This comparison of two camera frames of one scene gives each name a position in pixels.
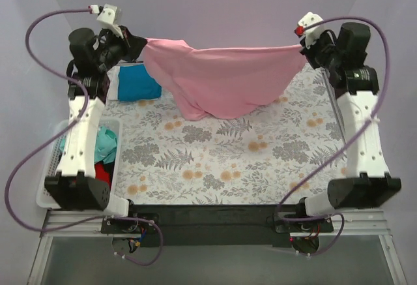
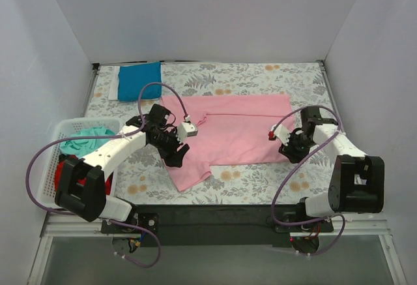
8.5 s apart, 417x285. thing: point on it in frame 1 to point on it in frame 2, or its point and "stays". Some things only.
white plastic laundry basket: (51, 159) stays
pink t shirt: (212, 83) to (231, 130)
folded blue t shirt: (134, 83) stays
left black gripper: (127, 44) to (174, 154)
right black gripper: (310, 50) to (288, 151)
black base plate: (215, 225) stays
